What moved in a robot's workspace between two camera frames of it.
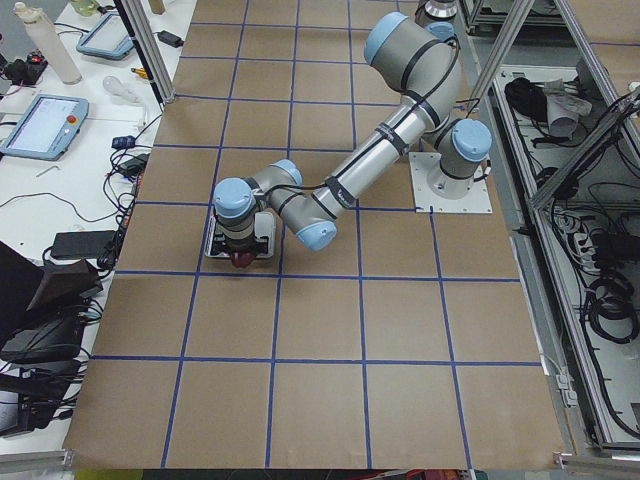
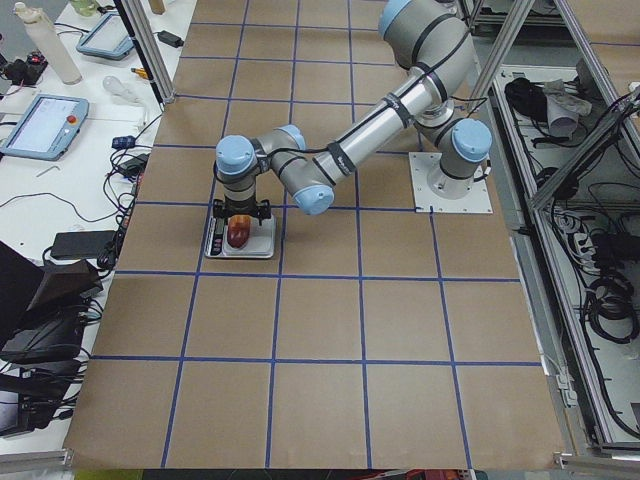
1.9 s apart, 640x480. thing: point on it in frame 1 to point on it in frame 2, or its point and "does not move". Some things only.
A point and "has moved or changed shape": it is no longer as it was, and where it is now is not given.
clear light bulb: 113,85 does not move
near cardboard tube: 157,6 does not move
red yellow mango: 242,259 has moved or changed shape
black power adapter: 170,39 does not move
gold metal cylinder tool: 140,71 does not move
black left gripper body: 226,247 to 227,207
